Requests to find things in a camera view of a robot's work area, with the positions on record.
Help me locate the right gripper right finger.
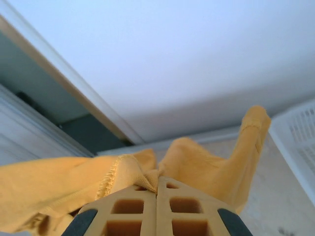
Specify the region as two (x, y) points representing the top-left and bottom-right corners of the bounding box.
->
(157, 175), (252, 236)

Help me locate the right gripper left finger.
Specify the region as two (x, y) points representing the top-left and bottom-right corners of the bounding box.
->
(64, 184), (158, 236)

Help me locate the yellow t-shirt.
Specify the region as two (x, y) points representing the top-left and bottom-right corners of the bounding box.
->
(0, 105), (272, 234)

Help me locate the white plastic basket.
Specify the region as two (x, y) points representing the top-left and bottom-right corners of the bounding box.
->
(269, 99), (315, 197)

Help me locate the beige door frame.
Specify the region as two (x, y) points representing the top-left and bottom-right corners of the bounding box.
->
(0, 13), (135, 148)

